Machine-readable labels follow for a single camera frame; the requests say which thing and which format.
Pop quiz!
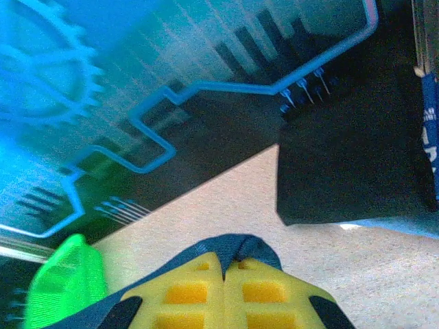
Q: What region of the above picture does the green plastic basket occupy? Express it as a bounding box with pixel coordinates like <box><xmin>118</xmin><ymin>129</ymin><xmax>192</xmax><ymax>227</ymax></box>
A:
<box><xmin>22</xmin><ymin>233</ymin><xmax>108</xmax><ymax>329</ymax></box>

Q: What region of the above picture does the grey-blue folded t-shirt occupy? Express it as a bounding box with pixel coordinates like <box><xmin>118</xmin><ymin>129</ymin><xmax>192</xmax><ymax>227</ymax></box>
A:
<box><xmin>337</xmin><ymin>205</ymin><xmax>439</xmax><ymax>241</ymax></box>

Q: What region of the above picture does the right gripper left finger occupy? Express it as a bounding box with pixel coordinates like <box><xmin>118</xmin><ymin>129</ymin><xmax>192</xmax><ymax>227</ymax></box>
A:
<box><xmin>99</xmin><ymin>252</ymin><xmax>226</xmax><ymax>329</ymax></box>

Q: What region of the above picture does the navy blue t-shirt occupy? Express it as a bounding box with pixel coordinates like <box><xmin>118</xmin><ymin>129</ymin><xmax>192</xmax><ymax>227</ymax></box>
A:
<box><xmin>43</xmin><ymin>233</ymin><xmax>284</xmax><ymax>329</ymax></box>

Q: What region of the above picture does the black folded t-shirt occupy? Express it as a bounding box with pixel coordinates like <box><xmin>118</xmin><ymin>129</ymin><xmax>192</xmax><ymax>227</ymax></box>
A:
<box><xmin>276</xmin><ymin>109</ymin><xmax>439</xmax><ymax>227</ymax></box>

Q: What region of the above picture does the aluminium corner post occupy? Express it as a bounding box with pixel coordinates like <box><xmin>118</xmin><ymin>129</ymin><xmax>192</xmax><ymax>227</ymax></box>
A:
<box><xmin>0</xmin><ymin>232</ymin><xmax>52</xmax><ymax>265</ymax></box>
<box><xmin>410</xmin><ymin>0</ymin><xmax>439</xmax><ymax>77</ymax></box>

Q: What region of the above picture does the blue folded t-shirt white print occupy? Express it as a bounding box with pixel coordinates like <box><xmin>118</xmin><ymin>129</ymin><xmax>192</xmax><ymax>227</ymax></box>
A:
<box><xmin>420</xmin><ymin>73</ymin><xmax>439</xmax><ymax>202</ymax></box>

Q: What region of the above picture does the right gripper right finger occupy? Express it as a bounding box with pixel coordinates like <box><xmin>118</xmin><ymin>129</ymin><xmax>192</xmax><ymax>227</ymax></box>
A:
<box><xmin>222</xmin><ymin>257</ymin><xmax>355</xmax><ymax>329</ymax></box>

